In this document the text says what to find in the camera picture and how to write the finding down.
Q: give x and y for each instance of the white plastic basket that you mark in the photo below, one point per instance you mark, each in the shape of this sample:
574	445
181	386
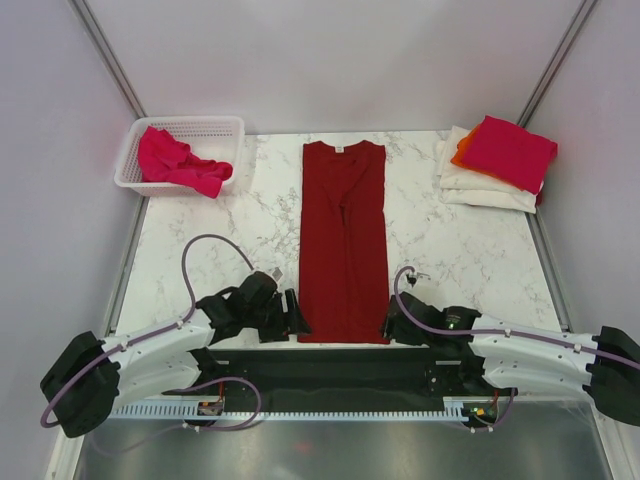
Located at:
218	138

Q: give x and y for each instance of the folded cream t shirt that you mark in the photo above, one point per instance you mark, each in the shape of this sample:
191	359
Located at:
456	185

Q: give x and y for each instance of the folded orange t shirt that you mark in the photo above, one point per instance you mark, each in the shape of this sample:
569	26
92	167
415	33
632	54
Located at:
462	148

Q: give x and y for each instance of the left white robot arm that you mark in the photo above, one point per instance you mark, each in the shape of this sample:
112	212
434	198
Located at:
93	377

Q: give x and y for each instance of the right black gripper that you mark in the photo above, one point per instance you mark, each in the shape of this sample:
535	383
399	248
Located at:
392	330

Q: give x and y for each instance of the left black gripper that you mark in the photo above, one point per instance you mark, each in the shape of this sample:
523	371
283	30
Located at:
290	321

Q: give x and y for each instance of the dark red t shirt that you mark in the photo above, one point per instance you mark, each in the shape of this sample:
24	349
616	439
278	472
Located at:
343	263

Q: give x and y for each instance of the folded pink t shirt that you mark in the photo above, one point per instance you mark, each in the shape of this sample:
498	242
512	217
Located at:
516	156

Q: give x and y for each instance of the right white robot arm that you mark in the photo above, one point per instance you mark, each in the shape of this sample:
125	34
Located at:
493	353

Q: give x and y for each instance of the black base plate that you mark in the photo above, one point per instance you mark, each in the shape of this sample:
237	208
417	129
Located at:
351	378

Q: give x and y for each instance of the white slotted cable duct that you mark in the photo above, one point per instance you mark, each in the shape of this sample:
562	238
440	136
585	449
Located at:
448	409

